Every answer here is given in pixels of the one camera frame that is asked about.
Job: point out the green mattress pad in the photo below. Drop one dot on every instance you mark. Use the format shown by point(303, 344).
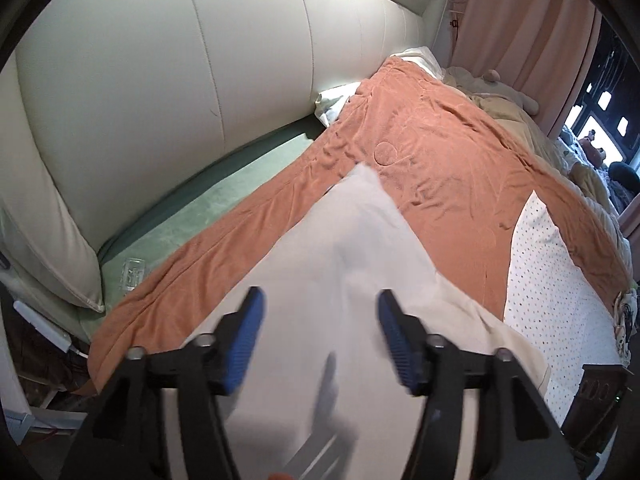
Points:
point(200, 200)

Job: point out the beige plush toy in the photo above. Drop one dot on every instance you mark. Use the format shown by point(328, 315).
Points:
point(505, 87)

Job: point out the white power strip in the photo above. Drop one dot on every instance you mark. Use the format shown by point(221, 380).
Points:
point(42, 322)

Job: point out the beige duvet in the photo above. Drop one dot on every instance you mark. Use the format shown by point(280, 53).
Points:
point(525, 130)

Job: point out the dark framed window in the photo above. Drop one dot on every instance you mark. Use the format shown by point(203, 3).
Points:
point(605, 100)

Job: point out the floral bed sheet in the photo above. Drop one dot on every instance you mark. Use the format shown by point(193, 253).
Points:
point(540, 280)

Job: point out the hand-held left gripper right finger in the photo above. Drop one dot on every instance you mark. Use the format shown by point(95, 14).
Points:
point(397, 340)

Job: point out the cream padded headboard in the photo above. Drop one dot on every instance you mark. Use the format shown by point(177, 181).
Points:
point(150, 85)

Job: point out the brown teddy bear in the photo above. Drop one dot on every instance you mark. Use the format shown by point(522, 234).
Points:
point(592, 147)

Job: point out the white pillow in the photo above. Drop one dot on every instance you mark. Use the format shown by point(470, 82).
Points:
point(335, 100)

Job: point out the pink curtain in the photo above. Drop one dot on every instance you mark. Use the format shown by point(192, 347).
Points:
point(515, 25)

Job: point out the beige zip jacket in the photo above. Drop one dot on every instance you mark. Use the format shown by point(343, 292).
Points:
point(340, 260)

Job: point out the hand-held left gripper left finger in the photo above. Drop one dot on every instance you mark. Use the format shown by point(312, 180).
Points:
point(245, 340)

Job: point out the orange blanket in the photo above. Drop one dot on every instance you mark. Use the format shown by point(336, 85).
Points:
point(440, 160)

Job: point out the printed cloth pile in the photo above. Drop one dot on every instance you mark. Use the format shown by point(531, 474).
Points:
point(625, 317)

